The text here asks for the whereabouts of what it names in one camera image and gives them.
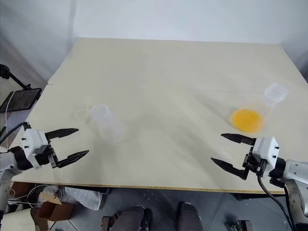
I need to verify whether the small clear plastic cup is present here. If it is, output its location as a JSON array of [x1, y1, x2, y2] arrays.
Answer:
[[73, 103, 127, 144]]

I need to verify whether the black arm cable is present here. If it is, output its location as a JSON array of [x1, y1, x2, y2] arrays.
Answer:
[[0, 121, 31, 145], [257, 175, 298, 231]]

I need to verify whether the brown cardboard box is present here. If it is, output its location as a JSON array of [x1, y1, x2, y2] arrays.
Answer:
[[37, 192, 74, 221]]

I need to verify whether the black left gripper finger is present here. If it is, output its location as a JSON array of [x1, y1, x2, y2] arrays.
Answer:
[[49, 150, 90, 169], [45, 128, 79, 141]]

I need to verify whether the thin white cable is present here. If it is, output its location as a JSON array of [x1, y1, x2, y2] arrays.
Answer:
[[3, 90, 18, 144]]

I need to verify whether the brown metal bracket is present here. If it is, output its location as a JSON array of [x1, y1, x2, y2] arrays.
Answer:
[[101, 215, 116, 231], [230, 218, 253, 231]]

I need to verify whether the white foam sheet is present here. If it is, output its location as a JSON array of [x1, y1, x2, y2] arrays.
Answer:
[[64, 186, 103, 211]]

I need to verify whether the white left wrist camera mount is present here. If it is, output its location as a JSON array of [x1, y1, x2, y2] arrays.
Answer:
[[21, 128, 50, 170]]

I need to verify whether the black table frame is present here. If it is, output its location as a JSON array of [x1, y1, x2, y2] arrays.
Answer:
[[236, 191, 287, 201]]

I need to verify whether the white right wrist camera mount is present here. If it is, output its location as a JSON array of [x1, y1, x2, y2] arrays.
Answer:
[[251, 136, 280, 178]]

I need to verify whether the dark rounded shape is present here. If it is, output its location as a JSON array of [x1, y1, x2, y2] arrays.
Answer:
[[177, 201, 203, 231], [112, 205, 153, 231]]

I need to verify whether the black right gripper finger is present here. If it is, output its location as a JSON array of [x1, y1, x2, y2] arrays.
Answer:
[[220, 133, 257, 145], [210, 157, 249, 181]]

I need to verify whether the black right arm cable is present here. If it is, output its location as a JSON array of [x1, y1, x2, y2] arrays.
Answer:
[[257, 175, 298, 231]]

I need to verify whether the black tripod stand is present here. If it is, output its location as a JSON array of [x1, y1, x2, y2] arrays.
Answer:
[[0, 63, 32, 89]]

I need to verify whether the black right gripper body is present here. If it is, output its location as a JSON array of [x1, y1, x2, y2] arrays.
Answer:
[[243, 145, 268, 178]]

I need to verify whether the large clear cup orange liquid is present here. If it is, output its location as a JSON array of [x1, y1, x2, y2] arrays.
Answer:
[[231, 83, 289, 134]]

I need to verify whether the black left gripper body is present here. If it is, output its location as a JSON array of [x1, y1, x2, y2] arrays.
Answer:
[[34, 143, 54, 169]]

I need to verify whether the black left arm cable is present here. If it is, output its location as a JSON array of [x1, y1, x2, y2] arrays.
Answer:
[[0, 121, 31, 145]]

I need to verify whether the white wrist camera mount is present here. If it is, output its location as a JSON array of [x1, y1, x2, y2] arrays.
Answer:
[[21, 128, 50, 170], [251, 136, 280, 178]]

